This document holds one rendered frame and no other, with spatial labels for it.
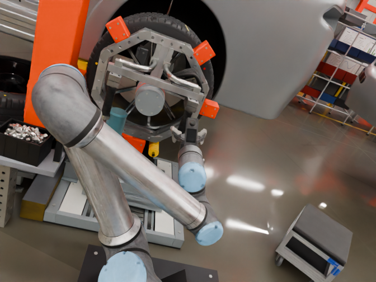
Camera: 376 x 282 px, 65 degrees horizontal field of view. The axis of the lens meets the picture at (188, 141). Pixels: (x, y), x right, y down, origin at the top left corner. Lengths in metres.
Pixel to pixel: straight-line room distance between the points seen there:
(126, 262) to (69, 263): 0.74
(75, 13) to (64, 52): 0.17
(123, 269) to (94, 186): 0.26
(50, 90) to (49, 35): 0.75
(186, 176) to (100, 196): 0.27
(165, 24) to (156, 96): 0.36
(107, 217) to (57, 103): 0.44
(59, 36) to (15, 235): 1.01
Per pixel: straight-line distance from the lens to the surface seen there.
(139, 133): 1.60
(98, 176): 0.91
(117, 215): 1.00
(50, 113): 0.70
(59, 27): 1.43
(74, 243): 1.78
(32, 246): 1.76
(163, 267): 1.41
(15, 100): 1.88
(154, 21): 1.50
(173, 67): 2.05
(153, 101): 1.36
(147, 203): 1.90
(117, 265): 1.01
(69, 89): 0.71
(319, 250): 2.08
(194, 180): 0.97
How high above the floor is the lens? 1.37
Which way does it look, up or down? 26 degrees down
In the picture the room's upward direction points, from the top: 23 degrees clockwise
